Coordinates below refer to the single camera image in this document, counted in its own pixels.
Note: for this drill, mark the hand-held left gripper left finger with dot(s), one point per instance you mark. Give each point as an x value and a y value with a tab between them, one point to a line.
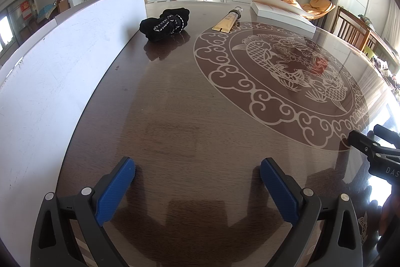
115	187

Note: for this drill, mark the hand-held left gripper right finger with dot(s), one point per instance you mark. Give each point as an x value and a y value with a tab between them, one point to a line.
279	188

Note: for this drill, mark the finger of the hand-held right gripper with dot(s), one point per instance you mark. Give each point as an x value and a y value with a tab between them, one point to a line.
389	137
365	145

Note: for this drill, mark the white cardboard bin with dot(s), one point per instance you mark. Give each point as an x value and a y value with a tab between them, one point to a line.
47	82

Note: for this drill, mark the wooden slatted chair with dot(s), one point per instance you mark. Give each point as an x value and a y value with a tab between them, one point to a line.
350	23

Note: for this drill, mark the orange lounge chair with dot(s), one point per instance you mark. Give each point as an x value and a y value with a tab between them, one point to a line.
318	5

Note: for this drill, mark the white flat box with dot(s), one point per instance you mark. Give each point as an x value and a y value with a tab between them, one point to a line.
281	12

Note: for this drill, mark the black cloth with white trim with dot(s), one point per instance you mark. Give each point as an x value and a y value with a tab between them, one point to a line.
165	24

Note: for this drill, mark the yellow tube with silver cap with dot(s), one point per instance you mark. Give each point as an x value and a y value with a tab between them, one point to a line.
227	20

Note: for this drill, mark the table with blue cloth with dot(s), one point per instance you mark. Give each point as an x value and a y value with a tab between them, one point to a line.
47	12

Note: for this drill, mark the red door poster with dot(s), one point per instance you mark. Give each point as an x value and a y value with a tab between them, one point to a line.
26	9

